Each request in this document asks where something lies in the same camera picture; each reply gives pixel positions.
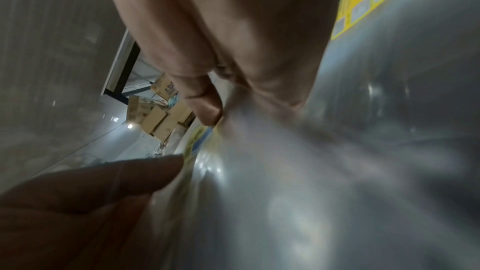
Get clear bags with labels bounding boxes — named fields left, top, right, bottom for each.
left=329, top=0, right=480, bottom=45

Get person's left hand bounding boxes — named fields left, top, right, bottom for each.
left=0, top=153, right=186, bottom=270

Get heap of tilted cardboard boxes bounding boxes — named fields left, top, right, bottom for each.
left=126, top=72, right=198, bottom=143

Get person's right hand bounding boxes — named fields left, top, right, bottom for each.
left=102, top=0, right=348, bottom=126

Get black metal frame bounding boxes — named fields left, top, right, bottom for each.
left=101, top=28, right=143, bottom=107

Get bag pack with green label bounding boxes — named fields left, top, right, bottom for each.
left=112, top=84, right=480, bottom=270

